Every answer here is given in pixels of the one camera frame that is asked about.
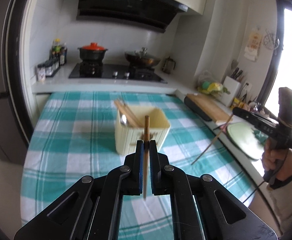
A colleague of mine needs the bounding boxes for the teal plaid tablecloth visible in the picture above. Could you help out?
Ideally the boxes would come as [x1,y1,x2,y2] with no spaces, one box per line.
[20,90,257,240]

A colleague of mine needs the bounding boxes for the person's right hand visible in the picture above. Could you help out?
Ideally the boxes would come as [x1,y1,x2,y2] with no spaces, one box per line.
[261,139,292,190]

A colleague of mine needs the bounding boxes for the wall calendar hanging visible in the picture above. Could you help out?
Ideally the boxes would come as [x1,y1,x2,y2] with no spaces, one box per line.
[244,29,262,62]

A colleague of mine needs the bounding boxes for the black range hood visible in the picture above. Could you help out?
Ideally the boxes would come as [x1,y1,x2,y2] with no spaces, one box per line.
[77,0,188,33]

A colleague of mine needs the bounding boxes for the white knife block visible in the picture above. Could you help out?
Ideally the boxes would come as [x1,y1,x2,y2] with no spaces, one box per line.
[220,76,241,107]

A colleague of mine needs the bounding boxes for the yellow green fruit bag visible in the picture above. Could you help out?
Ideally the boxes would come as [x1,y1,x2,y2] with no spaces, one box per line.
[197,70,230,97]

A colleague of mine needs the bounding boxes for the steel spoon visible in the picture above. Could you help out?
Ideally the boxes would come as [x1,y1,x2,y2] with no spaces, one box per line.
[119,113,129,126]

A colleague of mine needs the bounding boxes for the black gas stove top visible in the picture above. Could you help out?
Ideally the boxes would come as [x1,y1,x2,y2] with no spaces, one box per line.
[69,62,167,84]

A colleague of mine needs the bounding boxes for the wok with glass lid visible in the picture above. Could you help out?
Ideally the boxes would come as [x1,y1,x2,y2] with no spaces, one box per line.
[124,47,161,68]

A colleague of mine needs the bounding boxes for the wooden cutting board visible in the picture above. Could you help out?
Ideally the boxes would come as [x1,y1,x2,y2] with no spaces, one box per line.
[184,93,230,123]

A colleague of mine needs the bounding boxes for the sauce bottles group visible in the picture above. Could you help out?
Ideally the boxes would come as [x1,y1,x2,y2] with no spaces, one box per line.
[50,38,67,66]

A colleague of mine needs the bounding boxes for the short wooden chopstick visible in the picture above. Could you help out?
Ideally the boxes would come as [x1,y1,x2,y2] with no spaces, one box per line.
[191,114,234,165]

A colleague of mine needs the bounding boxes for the black clay pot red lid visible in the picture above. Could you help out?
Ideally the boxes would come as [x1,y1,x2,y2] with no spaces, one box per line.
[78,43,108,62]

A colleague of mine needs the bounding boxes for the cream utensil holder box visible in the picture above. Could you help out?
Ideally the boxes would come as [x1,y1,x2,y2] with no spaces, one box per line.
[115,105,171,155]

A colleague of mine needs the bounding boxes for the spice jar rack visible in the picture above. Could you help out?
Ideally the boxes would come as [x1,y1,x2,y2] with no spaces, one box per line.
[36,58,60,82]

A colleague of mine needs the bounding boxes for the black cable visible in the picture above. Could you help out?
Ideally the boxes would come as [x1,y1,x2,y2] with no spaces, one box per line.
[242,152,288,204]

